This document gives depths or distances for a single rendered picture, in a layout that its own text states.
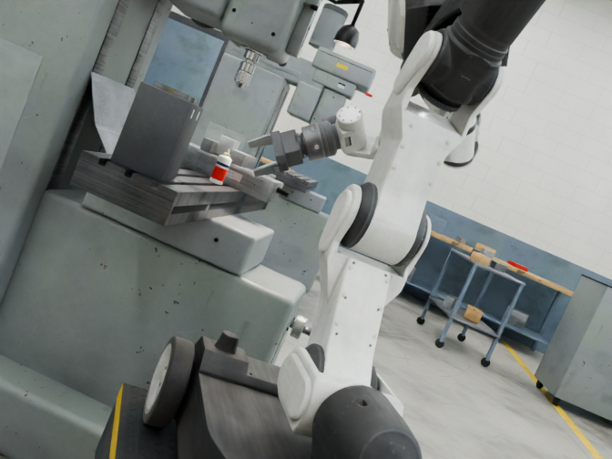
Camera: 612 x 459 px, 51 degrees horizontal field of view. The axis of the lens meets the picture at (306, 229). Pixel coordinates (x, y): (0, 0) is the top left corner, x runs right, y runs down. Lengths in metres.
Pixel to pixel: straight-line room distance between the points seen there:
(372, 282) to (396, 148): 0.28
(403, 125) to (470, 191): 7.20
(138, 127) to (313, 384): 0.68
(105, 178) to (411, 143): 0.66
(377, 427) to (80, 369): 1.17
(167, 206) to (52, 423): 0.78
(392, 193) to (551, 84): 7.53
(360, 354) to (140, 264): 0.82
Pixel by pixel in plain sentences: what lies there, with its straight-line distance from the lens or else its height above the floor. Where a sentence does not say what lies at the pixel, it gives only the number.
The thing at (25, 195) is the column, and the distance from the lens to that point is 1.95.
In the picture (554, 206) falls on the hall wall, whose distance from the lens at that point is 8.70.
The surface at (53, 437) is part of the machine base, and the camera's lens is 1.96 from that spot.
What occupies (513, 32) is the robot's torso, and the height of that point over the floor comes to 1.44.
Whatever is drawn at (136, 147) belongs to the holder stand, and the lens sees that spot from 1.48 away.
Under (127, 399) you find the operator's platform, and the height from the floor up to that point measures 0.40.
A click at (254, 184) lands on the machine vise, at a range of 2.03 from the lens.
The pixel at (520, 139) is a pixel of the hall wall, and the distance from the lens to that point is 8.62.
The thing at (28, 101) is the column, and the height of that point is 0.92.
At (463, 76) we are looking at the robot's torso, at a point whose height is 1.34.
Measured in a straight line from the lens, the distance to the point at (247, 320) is 1.83.
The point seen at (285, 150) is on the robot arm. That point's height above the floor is 1.08.
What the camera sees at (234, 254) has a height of 0.76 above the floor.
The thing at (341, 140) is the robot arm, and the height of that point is 1.15.
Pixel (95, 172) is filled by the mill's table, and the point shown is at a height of 0.87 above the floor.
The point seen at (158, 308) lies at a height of 0.53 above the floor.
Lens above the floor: 1.08
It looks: 6 degrees down
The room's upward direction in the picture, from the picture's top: 23 degrees clockwise
